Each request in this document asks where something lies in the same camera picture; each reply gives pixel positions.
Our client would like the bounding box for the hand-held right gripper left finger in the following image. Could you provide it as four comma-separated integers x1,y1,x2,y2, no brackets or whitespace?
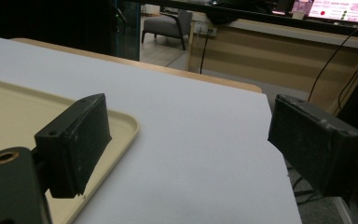
34,92,113,200

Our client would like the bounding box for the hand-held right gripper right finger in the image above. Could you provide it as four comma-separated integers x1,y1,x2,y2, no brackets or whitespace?
268,93,358,198

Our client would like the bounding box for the beige plastic tray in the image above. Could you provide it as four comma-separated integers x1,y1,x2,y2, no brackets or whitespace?
0,76,140,224

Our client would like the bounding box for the wooden counter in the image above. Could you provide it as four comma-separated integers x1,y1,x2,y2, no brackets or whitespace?
186,12,358,115

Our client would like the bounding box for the dark cabinet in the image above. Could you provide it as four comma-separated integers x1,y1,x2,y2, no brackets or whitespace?
110,0,142,62

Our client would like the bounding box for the wooden table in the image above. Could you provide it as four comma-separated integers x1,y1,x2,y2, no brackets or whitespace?
12,37,263,93

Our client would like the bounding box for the computer monitor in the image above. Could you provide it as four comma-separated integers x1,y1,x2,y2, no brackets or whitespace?
292,0,358,25

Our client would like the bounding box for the grey armchair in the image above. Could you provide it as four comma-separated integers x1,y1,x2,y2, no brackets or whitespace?
141,8,194,51

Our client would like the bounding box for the black floor cable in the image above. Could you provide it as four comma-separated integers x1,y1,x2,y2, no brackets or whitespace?
287,167,324,204

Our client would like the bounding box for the thin black cable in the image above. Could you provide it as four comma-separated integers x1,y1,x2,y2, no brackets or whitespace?
307,26,358,104
337,36,358,112

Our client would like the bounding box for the black hanging cable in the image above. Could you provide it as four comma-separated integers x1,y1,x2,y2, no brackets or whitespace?
200,29,211,75

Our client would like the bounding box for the white wall socket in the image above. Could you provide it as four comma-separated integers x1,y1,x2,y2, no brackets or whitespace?
195,24,218,36

